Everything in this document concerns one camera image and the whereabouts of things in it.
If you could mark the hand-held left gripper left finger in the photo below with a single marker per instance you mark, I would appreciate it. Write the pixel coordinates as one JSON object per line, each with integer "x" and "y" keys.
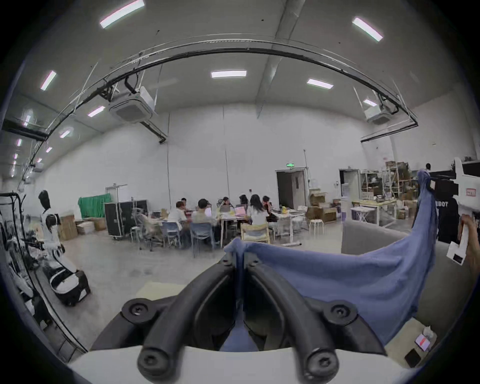
{"x": 176, "y": 322}

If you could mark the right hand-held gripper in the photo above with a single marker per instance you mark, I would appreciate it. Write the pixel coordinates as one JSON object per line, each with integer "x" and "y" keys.
{"x": 468, "y": 191}

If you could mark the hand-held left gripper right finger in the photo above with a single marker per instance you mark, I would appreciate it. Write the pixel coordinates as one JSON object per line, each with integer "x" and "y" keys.
{"x": 296, "y": 322}

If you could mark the blue cloth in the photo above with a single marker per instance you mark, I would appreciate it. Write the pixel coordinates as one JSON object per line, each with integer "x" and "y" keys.
{"x": 356, "y": 277}

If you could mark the person's right hand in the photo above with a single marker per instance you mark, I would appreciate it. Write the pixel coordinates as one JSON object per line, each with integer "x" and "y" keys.
{"x": 473, "y": 240}

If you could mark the person's body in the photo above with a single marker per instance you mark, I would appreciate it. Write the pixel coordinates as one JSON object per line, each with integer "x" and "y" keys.
{"x": 446, "y": 217}

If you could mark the metal shelf with goods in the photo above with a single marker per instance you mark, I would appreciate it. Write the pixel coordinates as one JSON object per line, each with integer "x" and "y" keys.
{"x": 390, "y": 180}

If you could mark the table with yellow top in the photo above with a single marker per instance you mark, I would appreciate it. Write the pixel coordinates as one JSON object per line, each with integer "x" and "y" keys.
{"x": 375, "y": 208}

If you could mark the blue chair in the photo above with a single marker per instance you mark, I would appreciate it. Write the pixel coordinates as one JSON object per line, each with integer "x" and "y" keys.
{"x": 202, "y": 234}

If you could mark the grey padded headboard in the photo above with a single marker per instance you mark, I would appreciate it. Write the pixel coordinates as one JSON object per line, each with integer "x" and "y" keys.
{"x": 369, "y": 240}

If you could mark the wooden chair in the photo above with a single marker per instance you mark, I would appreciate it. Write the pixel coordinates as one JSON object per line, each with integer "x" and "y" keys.
{"x": 255, "y": 233}

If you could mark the white stool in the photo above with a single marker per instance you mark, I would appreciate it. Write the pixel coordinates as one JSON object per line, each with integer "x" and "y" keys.
{"x": 317, "y": 225}

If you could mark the white table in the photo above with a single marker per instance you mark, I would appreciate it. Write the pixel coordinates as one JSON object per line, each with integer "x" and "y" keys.
{"x": 283, "y": 217}

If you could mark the bed with beige sheet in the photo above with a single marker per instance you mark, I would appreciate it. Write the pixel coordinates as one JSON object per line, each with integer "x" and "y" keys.
{"x": 401, "y": 341}

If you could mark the stack of brown cartons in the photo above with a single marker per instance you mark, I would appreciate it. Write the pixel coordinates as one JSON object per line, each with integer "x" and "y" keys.
{"x": 318, "y": 208}

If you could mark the group of people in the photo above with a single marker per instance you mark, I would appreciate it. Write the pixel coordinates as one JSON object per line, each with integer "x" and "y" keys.
{"x": 257, "y": 212}

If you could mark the black flight case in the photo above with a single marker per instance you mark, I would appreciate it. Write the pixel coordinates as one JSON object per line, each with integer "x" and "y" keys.
{"x": 120, "y": 219}

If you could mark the black phone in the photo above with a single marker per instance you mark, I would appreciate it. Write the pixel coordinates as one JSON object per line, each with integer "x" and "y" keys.
{"x": 413, "y": 358}

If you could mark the phone with lit screen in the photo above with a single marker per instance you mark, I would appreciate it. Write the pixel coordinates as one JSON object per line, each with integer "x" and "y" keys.
{"x": 423, "y": 342}

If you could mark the crumpled white tissue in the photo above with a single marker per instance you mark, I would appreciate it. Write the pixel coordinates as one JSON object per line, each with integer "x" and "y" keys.
{"x": 428, "y": 332}

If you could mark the green cloth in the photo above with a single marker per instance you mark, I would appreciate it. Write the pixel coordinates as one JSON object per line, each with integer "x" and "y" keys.
{"x": 93, "y": 206}

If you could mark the brown carton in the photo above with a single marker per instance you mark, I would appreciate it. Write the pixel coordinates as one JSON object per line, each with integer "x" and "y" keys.
{"x": 68, "y": 227}

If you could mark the white humanoid robot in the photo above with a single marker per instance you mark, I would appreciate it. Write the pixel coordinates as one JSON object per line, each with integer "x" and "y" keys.
{"x": 50, "y": 228}

